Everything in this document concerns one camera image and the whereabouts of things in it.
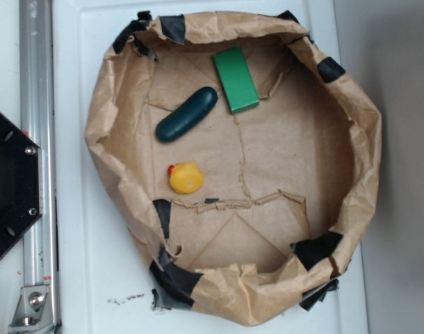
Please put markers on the green rectangular block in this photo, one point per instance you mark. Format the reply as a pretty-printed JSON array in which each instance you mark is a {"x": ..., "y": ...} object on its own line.
[{"x": 236, "y": 80}]

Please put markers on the dark green toy pickle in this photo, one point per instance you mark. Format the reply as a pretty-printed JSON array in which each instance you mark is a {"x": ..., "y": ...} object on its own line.
[{"x": 187, "y": 115}]

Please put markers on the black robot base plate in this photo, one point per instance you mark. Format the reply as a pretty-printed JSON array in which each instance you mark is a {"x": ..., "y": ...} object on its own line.
[{"x": 20, "y": 205}]

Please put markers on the metal corner bracket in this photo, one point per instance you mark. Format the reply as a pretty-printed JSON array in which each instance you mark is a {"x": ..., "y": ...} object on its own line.
[{"x": 34, "y": 310}]

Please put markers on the brown paper bag tray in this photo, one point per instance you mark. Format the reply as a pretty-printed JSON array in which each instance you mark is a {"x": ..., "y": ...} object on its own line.
[{"x": 290, "y": 186}]

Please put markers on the white plastic board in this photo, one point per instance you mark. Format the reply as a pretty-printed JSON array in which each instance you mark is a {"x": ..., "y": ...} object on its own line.
[{"x": 105, "y": 286}]

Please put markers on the aluminium extrusion rail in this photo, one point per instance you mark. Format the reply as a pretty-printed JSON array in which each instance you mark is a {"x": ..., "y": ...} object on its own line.
[{"x": 40, "y": 245}]

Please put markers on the yellow rubber duck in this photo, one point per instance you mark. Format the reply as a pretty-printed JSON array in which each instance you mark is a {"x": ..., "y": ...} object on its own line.
[{"x": 185, "y": 178}]

